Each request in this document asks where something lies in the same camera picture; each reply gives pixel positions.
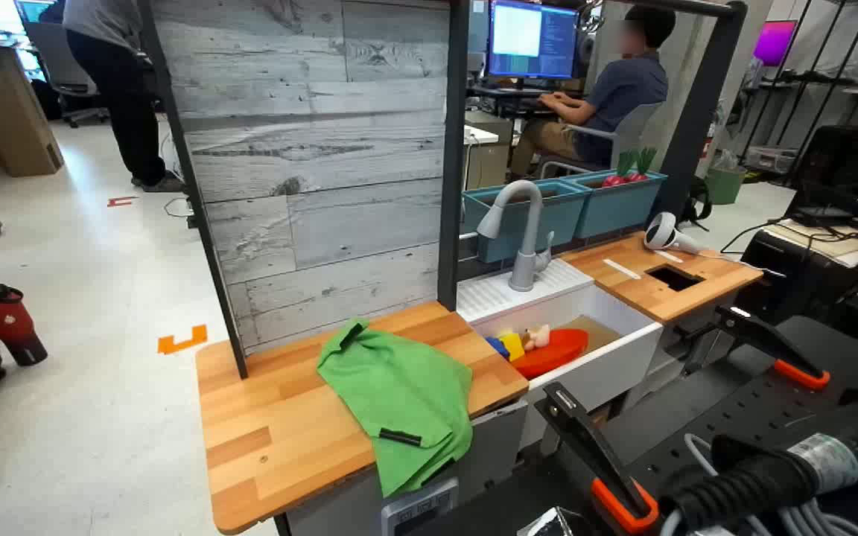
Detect wooden counter with cutout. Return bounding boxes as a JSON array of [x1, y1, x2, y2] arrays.
[[560, 232, 764, 327]]

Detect wooden cabinet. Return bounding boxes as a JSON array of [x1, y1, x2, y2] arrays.
[[0, 36, 64, 179]]

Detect white stick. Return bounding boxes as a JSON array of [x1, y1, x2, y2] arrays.
[[601, 257, 644, 283]]

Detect black slanted frame post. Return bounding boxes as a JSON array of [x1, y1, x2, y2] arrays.
[[650, 0, 750, 225]]

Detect teal plastic bin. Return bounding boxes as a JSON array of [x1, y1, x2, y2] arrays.
[[462, 176, 590, 265], [560, 171, 666, 243]]

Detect seated person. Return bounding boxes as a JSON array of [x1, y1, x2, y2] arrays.
[[507, 6, 678, 179]]

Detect yellow toy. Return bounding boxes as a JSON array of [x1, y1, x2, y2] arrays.
[[501, 327, 528, 363]]

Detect red black canister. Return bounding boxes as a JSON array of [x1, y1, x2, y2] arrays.
[[0, 280, 51, 371]]

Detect white sink basin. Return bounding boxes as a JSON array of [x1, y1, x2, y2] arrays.
[[453, 257, 666, 415]]

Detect black corrugated hose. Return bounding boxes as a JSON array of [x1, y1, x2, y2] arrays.
[[662, 451, 823, 533]]

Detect grey sink faucet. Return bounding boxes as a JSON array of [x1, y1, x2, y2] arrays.
[[472, 179, 556, 296]]

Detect black clamp orange handle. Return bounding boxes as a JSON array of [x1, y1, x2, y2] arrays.
[[535, 381, 662, 536], [715, 305, 833, 394]]

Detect white headphones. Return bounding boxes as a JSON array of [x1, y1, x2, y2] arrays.
[[639, 208, 685, 253]]

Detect green cloth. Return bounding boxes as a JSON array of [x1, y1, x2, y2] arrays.
[[313, 320, 477, 500]]

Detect grey wood backdrop panel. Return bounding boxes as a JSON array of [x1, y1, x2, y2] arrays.
[[142, 0, 455, 357]]

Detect standing person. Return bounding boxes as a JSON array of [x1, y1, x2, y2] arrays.
[[58, 0, 191, 198]]

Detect green bottle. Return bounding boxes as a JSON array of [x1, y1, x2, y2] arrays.
[[703, 149, 748, 208]]

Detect computer monitor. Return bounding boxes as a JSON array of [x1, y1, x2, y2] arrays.
[[483, 0, 584, 91]]

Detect red bowl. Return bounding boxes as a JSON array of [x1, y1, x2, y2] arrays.
[[507, 326, 592, 381]]

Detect purple lamp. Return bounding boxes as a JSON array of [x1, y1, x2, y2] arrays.
[[750, 18, 799, 68]]

